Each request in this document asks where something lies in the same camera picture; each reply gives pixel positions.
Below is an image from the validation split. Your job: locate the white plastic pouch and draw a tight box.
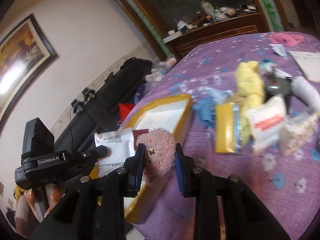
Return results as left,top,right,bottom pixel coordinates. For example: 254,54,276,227
94,128,135,177

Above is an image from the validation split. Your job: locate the yellow blue cloth pack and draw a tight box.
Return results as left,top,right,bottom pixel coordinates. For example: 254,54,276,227
215,102,241,154

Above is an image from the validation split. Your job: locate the lemon print tissue pack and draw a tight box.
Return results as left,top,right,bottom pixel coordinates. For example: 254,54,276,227
279,109,318,155

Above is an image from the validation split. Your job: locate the pink fluffy plush toy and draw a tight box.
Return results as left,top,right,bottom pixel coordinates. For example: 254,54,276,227
136,128,176,184

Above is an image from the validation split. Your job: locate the white red-text tissue pack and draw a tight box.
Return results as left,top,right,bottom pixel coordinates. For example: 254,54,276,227
246,95,287,154

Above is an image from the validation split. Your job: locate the yellow fluffy towel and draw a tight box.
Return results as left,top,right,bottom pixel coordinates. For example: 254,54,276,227
234,61,265,146

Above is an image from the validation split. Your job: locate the white towel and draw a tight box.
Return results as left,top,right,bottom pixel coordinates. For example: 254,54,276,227
291,76,320,113

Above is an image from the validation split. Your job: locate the person's left hand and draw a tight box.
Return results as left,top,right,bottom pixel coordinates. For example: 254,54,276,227
23,184,66,221

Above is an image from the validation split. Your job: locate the black sofa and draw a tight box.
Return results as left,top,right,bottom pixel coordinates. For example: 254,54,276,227
55,57,152,152

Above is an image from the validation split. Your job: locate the red cushion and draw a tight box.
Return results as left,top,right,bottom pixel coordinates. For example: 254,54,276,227
119,103,135,122

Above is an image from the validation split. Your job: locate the blue cloth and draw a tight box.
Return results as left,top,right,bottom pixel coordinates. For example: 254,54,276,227
193,97,215,128

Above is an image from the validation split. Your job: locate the yellow cardboard box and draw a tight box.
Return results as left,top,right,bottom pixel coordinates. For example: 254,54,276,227
91,94,193,224

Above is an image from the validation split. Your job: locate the white blue printed plastic bag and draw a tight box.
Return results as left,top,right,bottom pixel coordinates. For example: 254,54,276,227
202,87,234,105

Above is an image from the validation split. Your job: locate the grey round metal device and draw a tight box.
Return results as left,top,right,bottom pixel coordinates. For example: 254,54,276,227
264,74,293,112

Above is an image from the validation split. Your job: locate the teal white small box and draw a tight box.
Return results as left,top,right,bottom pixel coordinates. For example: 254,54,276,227
258,59,276,75

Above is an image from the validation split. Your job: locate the clear plastic bag on sofa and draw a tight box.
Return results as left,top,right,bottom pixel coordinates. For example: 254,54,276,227
144,54,177,82

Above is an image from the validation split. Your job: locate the white paper booklet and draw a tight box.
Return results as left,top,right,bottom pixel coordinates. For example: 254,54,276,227
289,51,320,83

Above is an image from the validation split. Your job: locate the small white crumpled wrapper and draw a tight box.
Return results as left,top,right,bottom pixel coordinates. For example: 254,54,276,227
270,43,288,57

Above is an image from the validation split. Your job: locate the pink cloth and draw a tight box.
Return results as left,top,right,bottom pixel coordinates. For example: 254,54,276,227
268,33,304,47

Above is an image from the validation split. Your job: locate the dark wooden cabinet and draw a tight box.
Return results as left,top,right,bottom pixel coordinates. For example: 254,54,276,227
116,0,289,59

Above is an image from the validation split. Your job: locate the white plastic bottle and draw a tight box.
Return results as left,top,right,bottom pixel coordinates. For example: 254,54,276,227
201,0,215,16

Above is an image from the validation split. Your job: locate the framed wall painting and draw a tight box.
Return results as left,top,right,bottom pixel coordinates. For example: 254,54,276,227
1,14,57,128

